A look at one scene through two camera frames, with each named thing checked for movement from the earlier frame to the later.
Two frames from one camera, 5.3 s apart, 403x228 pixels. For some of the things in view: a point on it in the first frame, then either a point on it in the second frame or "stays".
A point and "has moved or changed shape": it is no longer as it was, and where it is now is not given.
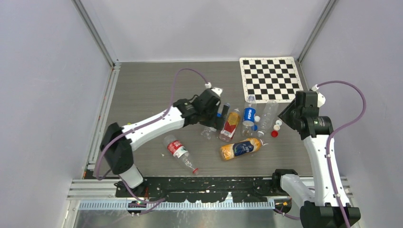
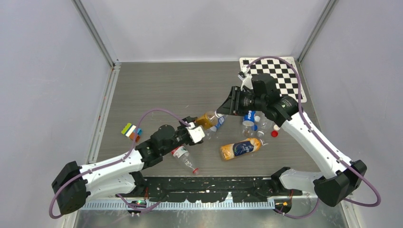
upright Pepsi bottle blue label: [249, 117] stays
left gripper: [216, 122] -> [185, 122]
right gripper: [284, 115] -> [231, 106]
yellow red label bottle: [230, 126] has moved or changed shape
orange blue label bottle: [241, 148] stays
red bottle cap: [274, 134] stays
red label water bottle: [177, 150] stays
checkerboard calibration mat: [270, 78] stays
